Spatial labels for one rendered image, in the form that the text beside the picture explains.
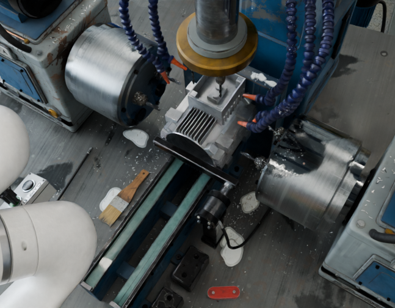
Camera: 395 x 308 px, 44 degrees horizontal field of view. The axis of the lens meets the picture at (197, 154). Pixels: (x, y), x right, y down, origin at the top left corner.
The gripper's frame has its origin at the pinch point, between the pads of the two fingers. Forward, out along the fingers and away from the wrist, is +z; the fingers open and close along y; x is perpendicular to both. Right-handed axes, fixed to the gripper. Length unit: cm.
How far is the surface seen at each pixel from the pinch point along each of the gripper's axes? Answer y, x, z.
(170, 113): 40.2, -17.5, 8.1
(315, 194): 37, -59, 18
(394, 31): 206, -8, 120
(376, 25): 163, -19, 79
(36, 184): 6.1, -2.1, 2.4
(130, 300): -2.7, -27.3, 27.4
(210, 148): 36.3, -32.1, 11.9
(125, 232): 10.8, -15.7, 24.1
